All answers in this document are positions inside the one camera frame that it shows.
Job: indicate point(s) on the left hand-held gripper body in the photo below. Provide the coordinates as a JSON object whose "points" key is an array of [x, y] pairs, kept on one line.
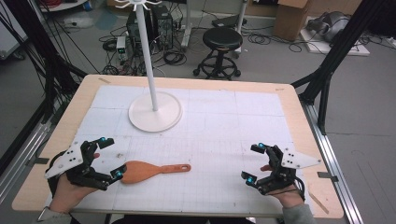
{"points": [[70, 157]]}

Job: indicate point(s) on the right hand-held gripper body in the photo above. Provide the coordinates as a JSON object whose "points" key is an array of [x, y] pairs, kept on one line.
{"points": [[292, 159]]}

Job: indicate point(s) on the orange-brown rice paddle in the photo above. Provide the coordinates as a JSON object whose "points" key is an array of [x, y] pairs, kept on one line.
{"points": [[140, 171]]}

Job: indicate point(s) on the person's right hand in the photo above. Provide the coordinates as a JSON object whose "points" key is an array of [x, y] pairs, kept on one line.
{"points": [[288, 196]]}

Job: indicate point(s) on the person's left hand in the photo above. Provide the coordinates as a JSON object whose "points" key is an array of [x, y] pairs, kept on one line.
{"points": [[68, 196]]}

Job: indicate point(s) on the black tape strip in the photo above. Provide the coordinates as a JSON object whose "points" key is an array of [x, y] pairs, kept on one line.
{"points": [[327, 176], [39, 161]]}

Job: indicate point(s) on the thin wooden strip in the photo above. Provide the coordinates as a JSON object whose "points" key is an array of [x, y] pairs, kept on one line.
{"points": [[318, 202]]}

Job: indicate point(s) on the white grid mat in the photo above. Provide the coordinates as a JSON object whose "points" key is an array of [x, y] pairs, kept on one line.
{"points": [[211, 130]]}

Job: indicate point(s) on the white hanger stand round base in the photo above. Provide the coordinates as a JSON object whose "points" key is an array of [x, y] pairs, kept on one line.
{"points": [[155, 113]]}

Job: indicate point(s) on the beige tape piece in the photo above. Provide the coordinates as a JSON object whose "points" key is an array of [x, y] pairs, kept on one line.
{"points": [[104, 80]]}

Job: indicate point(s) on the small bench power supply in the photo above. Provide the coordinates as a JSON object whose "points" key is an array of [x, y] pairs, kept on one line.
{"points": [[121, 46]]}

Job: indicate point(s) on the black round stool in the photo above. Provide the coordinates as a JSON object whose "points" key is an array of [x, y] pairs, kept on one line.
{"points": [[221, 39]]}

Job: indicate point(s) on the black computer tower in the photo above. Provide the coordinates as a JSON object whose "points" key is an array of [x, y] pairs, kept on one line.
{"points": [[162, 26], [133, 29]]}

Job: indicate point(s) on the white power strip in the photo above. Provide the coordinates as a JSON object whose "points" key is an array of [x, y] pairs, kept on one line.
{"points": [[77, 22]]}

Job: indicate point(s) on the white flat board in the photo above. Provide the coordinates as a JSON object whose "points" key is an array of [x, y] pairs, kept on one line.
{"points": [[355, 48]]}

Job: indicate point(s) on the black flat device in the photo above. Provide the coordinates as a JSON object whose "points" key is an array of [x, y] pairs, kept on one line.
{"points": [[227, 21]]}

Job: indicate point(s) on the brown cardboard box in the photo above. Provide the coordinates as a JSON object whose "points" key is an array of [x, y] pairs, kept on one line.
{"points": [[291, 20]]}

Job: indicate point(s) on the white metal stand leg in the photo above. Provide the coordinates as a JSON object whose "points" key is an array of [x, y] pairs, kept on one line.
{"points": [[241, 15], [186, 28]]}

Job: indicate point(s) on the white cabinet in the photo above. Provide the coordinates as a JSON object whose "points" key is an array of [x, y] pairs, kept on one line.
{"points": [[11, 34]]}

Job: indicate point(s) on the grey bag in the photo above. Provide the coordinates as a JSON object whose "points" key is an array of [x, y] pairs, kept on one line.
{"points": [[330, 25]]}

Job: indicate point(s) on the aluminium rail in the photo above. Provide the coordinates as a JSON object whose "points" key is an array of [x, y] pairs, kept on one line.
{"points": [[21, 155], [333, 161]]}

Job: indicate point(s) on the black metal frame post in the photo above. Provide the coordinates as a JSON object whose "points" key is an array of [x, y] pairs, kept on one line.
{"points": [[46, 62], [336, 53]]}

